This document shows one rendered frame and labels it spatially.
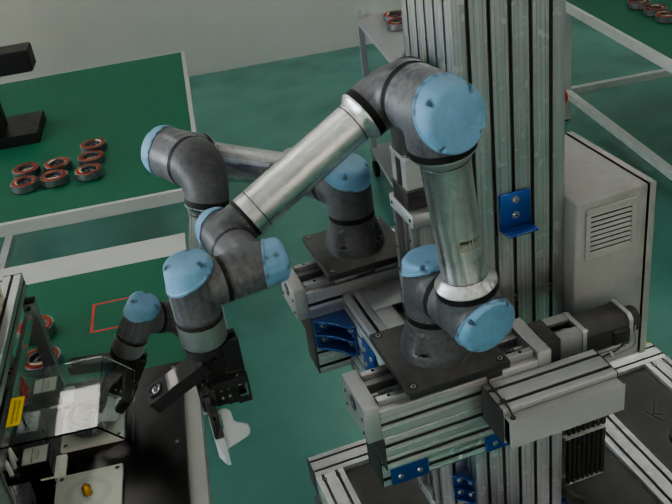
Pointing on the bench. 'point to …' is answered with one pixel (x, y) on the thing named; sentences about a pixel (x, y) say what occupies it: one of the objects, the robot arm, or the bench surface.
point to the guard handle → (124, 391)
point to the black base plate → (138, 453)
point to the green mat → (51, 296)
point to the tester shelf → (9, 321)
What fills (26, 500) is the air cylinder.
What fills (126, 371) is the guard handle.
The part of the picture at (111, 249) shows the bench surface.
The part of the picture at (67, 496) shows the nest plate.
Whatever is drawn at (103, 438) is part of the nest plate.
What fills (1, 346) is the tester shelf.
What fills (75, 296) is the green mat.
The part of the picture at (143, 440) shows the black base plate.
